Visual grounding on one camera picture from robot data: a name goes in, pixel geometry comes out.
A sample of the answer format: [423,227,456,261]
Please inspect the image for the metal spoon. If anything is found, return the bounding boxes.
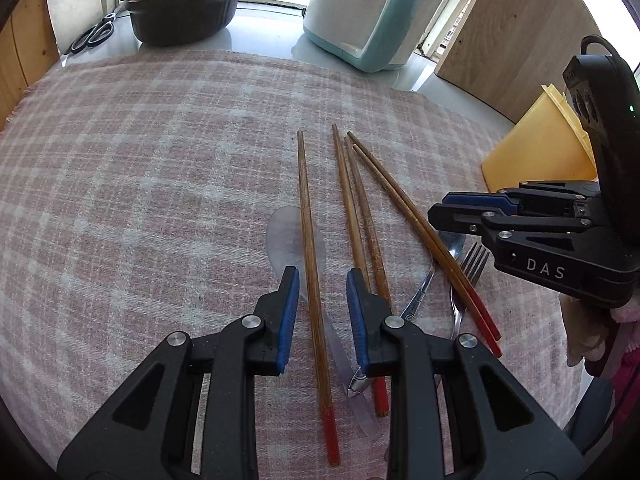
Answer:
[346,231,467,400]

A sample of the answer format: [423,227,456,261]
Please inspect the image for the black pot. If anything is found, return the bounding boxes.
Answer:
[120,0,260,47]

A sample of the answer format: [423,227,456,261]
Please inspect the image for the pink clothing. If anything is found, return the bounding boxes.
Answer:
[600,360,640,441]

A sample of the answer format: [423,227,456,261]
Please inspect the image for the wooden plank panel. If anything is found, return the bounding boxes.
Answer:
[0,0,61,121]

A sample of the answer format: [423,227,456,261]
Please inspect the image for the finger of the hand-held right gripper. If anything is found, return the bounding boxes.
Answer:
[442,180,601,215]
[427,202,599,249]

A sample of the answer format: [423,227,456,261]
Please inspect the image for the wooden chopstick with red end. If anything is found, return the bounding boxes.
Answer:
[297,130,342,466]
[352,145,503,358]
[332,125,391,418]
[347,131,502,342]
[344,136,393,308]

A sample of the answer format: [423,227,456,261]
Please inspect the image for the yellow plastic container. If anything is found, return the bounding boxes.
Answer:
[481,82,598,193]

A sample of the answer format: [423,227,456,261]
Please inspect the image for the black handled scissors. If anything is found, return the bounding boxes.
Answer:
[70,12,117,56]

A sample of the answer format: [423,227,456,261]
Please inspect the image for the pink plaid cloth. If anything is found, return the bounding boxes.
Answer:
[0,50,601,480]

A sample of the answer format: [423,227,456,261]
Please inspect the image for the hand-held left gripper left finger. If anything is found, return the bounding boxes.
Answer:
[57,266,301,480]

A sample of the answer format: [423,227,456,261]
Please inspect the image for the clear plastic spoon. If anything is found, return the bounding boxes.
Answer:
[266,206,382,437]

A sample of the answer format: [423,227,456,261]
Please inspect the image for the teal and white rice cooker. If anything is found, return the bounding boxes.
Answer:
[301,0,447,72]

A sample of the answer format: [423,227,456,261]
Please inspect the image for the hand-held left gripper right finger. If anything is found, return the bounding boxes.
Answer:
[346,268,586,480]

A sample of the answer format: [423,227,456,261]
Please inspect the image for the metal fork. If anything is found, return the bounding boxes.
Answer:
[449,241,492,343]

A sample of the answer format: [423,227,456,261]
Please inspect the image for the light wooden cutting board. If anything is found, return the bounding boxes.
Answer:
[434,0,636,123]

